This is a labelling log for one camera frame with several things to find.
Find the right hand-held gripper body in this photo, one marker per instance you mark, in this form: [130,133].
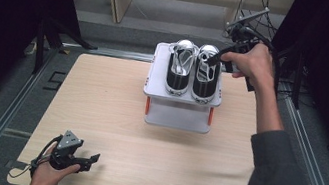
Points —
[243,34]

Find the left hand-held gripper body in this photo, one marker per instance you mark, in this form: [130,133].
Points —
[64,153]

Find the person's left hand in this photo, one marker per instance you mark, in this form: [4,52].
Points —
[45,177]

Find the black metal stand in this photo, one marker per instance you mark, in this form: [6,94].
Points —
[298,77]
[40,44]

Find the grey shoe rack orange posts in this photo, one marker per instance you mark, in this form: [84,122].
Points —
[178,117]

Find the person's right hand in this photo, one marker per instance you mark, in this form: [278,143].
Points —
[256,65]

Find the black canvas sneaker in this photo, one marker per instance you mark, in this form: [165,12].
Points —
[204,87]
[177,79]

